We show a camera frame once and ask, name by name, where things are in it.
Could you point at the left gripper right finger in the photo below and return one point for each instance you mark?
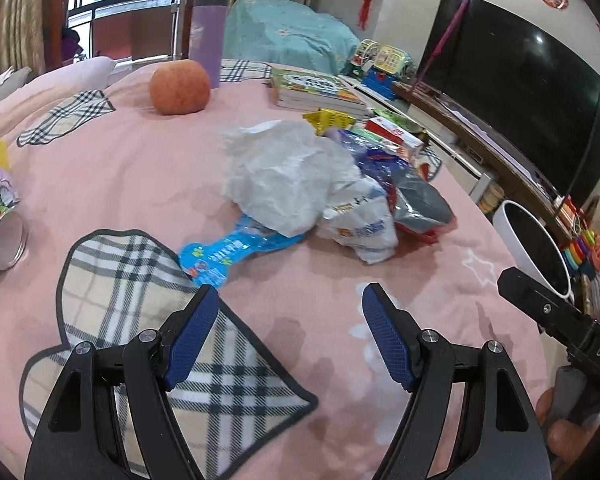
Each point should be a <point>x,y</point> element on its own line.
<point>498,436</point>

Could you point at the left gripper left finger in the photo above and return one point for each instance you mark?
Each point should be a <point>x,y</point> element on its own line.
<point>79,436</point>

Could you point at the blue bone-shaped snack wrapper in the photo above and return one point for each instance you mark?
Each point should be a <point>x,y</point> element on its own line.
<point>210,264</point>

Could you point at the grey red foil snack bag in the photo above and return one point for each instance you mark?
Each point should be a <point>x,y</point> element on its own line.
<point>420,210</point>

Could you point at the white blue wrapper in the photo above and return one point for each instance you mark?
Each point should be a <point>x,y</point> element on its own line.
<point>358,216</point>

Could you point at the blue plastic snack bag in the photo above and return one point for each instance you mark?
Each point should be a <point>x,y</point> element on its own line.
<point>373,160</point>

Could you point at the red white small carton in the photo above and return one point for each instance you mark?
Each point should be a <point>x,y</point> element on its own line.
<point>409,145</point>

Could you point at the white paper tissue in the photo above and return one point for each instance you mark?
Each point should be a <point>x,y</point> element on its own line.
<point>281,173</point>

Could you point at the yellow wrapper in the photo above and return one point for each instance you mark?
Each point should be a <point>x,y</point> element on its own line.
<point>324,118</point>

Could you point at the white round trash bin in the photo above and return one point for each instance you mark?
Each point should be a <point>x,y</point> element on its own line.
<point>533,249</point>

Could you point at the person's right hand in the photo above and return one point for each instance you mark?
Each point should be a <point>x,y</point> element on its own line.
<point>565,439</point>

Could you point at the green metal can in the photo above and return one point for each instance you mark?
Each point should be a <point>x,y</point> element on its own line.
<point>13,237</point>

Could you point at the white tv cabinet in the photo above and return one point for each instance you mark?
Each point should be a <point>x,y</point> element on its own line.
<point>471,176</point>

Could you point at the black flat television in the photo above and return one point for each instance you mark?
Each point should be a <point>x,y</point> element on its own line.
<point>539,98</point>

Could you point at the pink quilted table cover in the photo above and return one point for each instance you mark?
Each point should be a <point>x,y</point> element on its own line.
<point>124,211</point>

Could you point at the orange apple fruit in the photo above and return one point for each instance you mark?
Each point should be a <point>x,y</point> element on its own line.
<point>179,88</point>

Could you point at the pink stick toy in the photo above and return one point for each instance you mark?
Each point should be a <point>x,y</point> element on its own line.
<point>438,49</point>

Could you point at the colourful toy cash register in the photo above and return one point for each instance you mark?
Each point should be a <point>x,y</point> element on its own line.
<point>380,66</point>

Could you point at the stack of children's books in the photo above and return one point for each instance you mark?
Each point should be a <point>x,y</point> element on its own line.
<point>309,91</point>

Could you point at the purple thermos bottle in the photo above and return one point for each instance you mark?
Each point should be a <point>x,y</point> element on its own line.
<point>206,36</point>

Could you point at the teal cloth covered furniture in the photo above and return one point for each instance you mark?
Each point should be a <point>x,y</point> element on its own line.
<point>288,33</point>

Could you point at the rainbow stacking ring toy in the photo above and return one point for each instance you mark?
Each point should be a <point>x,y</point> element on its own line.
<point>582,254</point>

